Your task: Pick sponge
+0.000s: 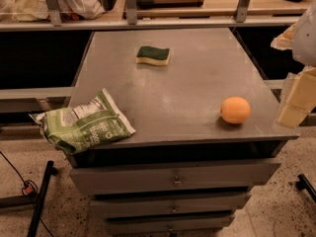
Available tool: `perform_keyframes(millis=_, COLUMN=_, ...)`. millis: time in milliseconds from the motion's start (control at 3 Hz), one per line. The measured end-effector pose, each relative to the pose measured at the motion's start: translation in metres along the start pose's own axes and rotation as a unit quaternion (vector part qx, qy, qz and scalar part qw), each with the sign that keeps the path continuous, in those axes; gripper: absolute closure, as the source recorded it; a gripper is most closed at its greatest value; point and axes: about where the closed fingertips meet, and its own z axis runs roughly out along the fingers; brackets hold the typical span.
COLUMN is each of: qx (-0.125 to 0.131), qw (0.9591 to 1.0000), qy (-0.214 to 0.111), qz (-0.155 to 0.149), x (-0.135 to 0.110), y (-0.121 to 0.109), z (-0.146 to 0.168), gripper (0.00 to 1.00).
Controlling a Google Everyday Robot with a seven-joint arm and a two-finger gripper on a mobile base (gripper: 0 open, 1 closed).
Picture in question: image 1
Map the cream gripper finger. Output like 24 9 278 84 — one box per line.
276 66 316 127

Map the green snack bag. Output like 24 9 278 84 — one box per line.
31 89 135 154

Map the black metal stand leg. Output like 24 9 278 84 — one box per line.
0 161 58 237

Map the green and yellow sponge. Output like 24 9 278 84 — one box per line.
136 46 170 66

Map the white cloth pile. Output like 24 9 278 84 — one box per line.
0 0 105 22

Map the black cable with red clip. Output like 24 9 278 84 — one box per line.
0 150 55 237

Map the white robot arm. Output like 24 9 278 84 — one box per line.
271 2 316 127

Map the orange fruit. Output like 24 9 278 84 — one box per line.
220 97 251 124

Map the grey metal drawer cabinet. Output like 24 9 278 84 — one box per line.
70 28 298 235

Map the black stand foot right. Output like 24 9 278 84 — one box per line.
295 174 316 202

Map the grey metal shelf rail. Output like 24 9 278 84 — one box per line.
0 0 315 32

